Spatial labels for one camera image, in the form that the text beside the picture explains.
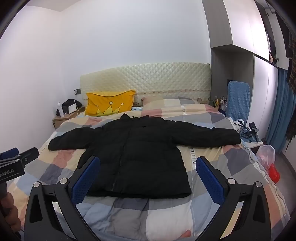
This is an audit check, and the person's left hand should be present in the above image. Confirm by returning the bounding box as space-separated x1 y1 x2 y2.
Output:
0 192 22 232

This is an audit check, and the wooden nightstand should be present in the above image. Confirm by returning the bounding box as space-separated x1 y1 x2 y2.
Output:
52 105 86 130

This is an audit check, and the white side table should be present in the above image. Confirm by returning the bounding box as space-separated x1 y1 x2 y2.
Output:
240 137 264 153

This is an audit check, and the black puffer jacket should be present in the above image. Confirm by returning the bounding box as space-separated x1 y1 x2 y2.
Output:
48 113 241 199

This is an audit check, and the row of small bottles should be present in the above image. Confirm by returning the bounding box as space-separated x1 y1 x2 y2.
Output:
209 95 228 109

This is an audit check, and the black stand device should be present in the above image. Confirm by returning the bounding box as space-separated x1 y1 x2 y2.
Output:
248 122 260 142

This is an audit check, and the yellow crown pillow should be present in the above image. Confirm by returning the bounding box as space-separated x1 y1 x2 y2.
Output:
85 90 136 117

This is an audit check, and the cream quilted headboard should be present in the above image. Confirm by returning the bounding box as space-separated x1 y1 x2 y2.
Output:
80 63 211 107

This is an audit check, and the blue curtain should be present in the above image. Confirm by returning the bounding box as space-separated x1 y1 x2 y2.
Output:
265 67 296 153

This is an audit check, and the pastel checked pillow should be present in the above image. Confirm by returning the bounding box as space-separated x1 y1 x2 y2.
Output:
141 97 197 112

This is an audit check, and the clear plastic bag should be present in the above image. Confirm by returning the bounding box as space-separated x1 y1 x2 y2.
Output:
256 144 275 171

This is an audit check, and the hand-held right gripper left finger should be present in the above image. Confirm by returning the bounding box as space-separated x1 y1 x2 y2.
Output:
24 156 102 241

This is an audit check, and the brown patterned hanging cloth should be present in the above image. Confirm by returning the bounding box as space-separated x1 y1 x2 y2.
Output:
285 30 296 142

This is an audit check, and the tangle of black cables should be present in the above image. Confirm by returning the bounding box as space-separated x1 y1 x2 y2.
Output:
235 120 251 140

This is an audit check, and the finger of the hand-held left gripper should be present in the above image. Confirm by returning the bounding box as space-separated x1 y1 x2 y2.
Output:
20 147 39 166
0 148 19 161

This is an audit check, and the red plastic bag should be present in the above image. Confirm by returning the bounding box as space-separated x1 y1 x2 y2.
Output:
268 163 280 183

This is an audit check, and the black bag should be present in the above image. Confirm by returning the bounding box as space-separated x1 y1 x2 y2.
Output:
62 99 82 114

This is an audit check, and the white and grey wardrobe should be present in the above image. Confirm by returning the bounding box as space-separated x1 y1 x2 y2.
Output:
201 0 287 149

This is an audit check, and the blue towel-covered board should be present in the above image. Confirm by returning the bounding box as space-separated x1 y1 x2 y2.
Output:
227 80 250 123

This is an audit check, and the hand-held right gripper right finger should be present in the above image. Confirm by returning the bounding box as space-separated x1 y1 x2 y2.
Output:
195 156 271 241

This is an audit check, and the pastel checked quilt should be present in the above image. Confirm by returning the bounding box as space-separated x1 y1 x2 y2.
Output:
6 102 290 241

